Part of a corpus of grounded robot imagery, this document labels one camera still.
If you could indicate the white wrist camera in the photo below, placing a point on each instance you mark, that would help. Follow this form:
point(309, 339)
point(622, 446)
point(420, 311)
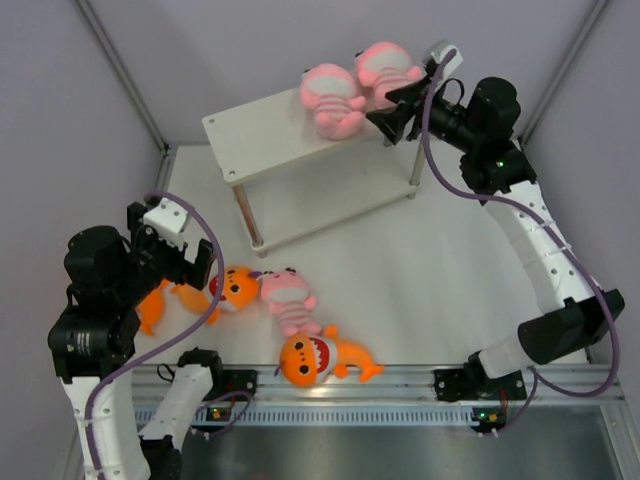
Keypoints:
point(169, 220)
point(435, 56)

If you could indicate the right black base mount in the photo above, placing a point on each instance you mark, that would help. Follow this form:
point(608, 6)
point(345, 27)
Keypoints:
point(452, 385)

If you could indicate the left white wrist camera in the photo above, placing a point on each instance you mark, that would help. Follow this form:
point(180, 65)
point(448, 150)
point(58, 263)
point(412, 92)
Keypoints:
point(169, 220)

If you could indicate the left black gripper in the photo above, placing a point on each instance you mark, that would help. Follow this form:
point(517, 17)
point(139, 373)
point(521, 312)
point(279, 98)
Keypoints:
point(183, 270)

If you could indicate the aluminium front rail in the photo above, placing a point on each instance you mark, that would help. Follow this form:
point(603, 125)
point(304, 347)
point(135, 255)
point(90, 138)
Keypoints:
point(397, 383)

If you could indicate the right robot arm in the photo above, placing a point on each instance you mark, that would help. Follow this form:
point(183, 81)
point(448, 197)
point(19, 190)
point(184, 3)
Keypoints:
point(470, 151)

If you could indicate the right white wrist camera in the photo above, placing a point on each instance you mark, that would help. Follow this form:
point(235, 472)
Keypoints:
point(435, 56)

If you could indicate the orange shark plush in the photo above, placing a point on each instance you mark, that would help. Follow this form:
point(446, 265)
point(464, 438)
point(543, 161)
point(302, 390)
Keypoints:
point(241, 287)
point(152, 309)
point(307, 359)

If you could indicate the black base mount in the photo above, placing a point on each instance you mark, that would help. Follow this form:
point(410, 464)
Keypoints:
point(452, 385)
point(228, 381)

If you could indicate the pink plush toy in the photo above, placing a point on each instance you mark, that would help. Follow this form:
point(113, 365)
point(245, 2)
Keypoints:
point(384, 67)
point(290, 301)
point(332, 95)

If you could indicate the orange shark plush far left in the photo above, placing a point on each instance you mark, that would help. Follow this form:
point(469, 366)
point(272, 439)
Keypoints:
point(152, 309)

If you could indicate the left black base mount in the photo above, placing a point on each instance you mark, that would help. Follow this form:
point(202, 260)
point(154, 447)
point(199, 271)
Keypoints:
point(228, 381)

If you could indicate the grey slotted cable duct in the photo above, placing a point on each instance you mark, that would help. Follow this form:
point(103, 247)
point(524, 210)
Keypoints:
point(260, 415)

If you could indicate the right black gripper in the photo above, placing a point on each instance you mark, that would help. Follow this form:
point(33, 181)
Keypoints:
point(393, 121)

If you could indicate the orange shark plush middle left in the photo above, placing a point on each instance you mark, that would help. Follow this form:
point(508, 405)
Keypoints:
point(241, 287)

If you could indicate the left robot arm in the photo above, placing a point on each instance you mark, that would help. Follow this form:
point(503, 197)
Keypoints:
point(92, 342)

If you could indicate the white two-tier shelf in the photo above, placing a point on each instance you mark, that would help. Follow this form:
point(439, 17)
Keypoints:
point(289, 182)

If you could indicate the orange shark plush front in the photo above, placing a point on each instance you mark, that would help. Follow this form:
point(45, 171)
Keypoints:
point(307, 359)

